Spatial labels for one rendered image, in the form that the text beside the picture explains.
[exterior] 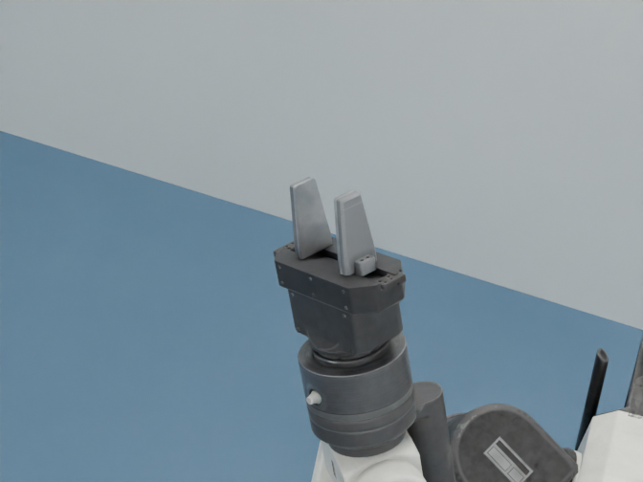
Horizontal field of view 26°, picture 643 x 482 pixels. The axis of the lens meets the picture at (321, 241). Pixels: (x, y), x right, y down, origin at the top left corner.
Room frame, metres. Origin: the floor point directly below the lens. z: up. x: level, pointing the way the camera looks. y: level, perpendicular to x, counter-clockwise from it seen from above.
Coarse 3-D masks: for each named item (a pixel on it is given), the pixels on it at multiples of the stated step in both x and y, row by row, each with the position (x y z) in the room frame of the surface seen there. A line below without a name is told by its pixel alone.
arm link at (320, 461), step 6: (318, 450) 0.70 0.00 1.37; (318, 456) 0.69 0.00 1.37; (318, 462) 0.69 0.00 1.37; (324, 462) 0.68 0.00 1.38; (318, 468) 0.68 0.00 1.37; (324, 468) 0.68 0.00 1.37; (318, 474) 0.68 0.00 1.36; (324, 474) 0.68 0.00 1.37; (312, 480) 0.68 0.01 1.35; (318, 480) 0.68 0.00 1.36; (324, 480) 0.68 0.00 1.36; (330, 480) 0.68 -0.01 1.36
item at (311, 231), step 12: (300, 180) 0.78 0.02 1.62; (312, 180) 0.78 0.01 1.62; (300, 192) 0.77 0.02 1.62; (312, 192) 0.77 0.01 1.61; (300, 204) 0.76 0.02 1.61; (312, 204) 0.77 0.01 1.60; (300, 216) 0.76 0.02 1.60; (312, 216) 0.76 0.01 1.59; (324, 216) 0.77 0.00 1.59; (300, 228) 0.75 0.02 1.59; (312, 228) 0.76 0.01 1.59; (324, 228) 0.77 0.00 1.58; (300, 240) 0.75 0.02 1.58; (312, 240) 0.75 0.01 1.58; (324, 240) 0.76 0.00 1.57; (300, 252) 0.74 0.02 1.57; (312, 252) 0.75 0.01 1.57
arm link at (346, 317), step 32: (288, 256) 0.75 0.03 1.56; (320, 256) 0.76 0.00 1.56; (384, 256) 0.73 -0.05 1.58; (288, 288) 0.73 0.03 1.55; (320, 288) 0.71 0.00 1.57; (352, 288) 0.69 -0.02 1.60; (384, 288) 0.69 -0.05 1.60; (320, 320) 0.71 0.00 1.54; (352, 320) 0.68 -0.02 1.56; (384, 320) 0.69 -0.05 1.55; (320, 352) 0.69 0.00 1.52; (352, 352) 0.68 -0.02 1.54; (384, 352) 0.69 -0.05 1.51; (320, 384) 0.67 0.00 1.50; (352, 384) 0.66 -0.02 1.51; (384, 384) 0.67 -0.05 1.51; (352, 416) 0.65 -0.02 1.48
